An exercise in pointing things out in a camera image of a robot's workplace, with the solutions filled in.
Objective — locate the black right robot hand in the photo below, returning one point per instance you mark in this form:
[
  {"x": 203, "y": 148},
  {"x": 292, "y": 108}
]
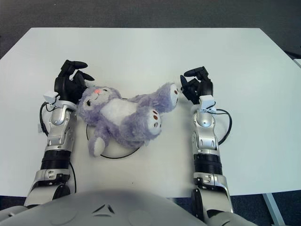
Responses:
[{"x": 202, "y": 87}]

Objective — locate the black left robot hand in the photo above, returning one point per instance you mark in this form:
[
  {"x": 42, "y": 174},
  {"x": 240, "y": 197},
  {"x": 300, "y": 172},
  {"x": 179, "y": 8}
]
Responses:
[{"x": 67, "y": 87}]

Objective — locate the purple plush rabbit doll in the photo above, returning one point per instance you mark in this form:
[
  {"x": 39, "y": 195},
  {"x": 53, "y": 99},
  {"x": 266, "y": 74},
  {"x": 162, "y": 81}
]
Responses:
[{"x": 127, "y": 117}]

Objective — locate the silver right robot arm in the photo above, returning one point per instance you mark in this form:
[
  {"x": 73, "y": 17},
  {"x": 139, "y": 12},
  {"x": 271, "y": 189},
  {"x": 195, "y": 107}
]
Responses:
[{"x": 207, "y": 141}]

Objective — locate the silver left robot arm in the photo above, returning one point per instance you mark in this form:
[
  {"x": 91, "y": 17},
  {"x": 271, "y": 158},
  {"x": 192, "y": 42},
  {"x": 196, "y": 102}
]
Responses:
[{"x": 58, "y": 131}]

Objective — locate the white plate with black rim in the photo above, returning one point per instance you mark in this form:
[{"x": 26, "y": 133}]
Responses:
[{"x": 115, "y": 154}]

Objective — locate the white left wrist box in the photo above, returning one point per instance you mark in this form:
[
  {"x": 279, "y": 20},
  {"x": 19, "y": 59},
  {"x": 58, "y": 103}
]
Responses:
[{"x": 50, "y": 97}]

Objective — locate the light grey desk corner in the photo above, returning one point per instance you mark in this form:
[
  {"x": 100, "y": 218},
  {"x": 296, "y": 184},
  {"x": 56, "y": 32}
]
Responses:
[{"x": 298, "y": 64}]

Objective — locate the light grey robot torso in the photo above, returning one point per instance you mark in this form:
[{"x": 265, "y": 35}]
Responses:
[{"x": 129, "y": 207}]

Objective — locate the white table leg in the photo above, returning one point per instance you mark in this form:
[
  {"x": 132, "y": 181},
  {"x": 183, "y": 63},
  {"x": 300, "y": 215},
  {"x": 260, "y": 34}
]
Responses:
[{"x": 272, "y": 209}]

